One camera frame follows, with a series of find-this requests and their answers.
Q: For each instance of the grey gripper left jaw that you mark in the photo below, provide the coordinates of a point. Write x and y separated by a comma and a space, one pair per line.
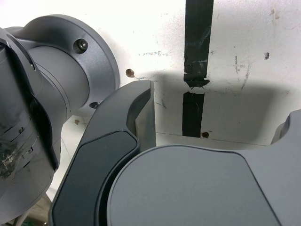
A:
103, 150

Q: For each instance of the black tape strip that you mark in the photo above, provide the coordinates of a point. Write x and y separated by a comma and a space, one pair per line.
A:
197, 35

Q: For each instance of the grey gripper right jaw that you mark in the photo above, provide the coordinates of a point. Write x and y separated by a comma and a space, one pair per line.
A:
188, 188

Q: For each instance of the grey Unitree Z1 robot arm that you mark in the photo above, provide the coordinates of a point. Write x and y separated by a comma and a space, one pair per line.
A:
54, 77

